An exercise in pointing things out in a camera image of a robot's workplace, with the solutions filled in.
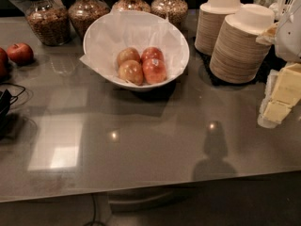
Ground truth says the red apple at left edge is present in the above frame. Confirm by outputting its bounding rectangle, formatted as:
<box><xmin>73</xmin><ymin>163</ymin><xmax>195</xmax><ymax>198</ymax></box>
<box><xmin>0</xmin><ymin>47</ymin><xmax>8</xmax><ymax>78</ymax></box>

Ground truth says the glass jar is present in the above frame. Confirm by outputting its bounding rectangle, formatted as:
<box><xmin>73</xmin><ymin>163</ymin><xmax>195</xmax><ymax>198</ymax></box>
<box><xmin>25</xmin><ymin>0</ymin><xmax>71</xmax><ymax>46</ymax></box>
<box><xmin>68</xmin><ymin>0</ymin><xmax>110</xmax><ymax>39</ymax></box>
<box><xmin>112</xmin><ymin>0</ymin><xmax>151</xmax><ymax>12</ymax></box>
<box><xmin>150</xmin><ymin>0</ymin><xmax>188</xmax><ymax>29</ymax></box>

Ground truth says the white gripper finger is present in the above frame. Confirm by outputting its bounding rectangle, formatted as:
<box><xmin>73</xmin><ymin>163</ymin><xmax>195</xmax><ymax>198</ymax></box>
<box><xmin>257</xmin><ymin>70</ymin><xmax>278</xmax><ymax>129</ymax></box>

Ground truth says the red apple on table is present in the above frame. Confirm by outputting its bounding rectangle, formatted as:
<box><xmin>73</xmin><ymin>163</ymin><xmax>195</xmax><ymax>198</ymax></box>
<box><xmin>7</xmin><ymin>42</ymin><xmax>34</xmax><ymax>66</ymax></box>

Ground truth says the far left glass jar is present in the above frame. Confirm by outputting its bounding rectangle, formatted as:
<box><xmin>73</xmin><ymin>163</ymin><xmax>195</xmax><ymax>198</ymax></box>
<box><xmin>25</xmin><ymin>0</ymin><xmax>71</xmax><ymax>46</ymax></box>

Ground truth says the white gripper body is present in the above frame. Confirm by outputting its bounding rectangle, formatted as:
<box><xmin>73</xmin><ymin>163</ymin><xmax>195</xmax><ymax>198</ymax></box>
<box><xmin>256</xmin><ymin>2</ymin><xmax>301</xmax><ymax>63</ymax></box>

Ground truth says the black device with cable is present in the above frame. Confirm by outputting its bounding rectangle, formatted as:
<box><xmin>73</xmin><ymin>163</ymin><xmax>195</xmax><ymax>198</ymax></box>
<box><xmin>0</xmin><ymin>82</ymin><xmax>27</xmax><ymax>139</ymax></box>

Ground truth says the white paper liner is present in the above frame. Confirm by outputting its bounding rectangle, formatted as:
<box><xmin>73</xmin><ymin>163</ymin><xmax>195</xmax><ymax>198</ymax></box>
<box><xmin>79</xmin><ymin>8</ymin><xmax>186</xmax><ymax>87</ymax></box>

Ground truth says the rear stack of paper bowls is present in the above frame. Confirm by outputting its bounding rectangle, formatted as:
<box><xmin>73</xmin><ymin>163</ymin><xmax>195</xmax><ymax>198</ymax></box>
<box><xmin>195</xmin><ymin>0</ymin><xmax>242</xmax><ymax>56</ymax></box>

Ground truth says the white bowl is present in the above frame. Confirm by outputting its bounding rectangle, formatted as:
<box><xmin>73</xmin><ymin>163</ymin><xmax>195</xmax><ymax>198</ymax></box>
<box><xmin>82</xmin><ymin>10</ymin><xmax>191</xmax><ymax>93</ymax></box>

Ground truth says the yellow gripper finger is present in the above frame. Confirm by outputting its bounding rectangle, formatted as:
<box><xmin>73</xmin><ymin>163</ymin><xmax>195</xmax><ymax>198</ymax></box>
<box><xmin>262</xmin><ymin>63</ymin><xmax>301</xmax><ymax>124</ymax></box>

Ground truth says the black mat under stacks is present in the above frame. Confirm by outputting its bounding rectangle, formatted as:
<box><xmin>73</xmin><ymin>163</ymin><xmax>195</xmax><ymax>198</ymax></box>
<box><xmin>197</xmin><ymin>46</ymin><xmax>286</xmax><ymax>87</ymax></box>

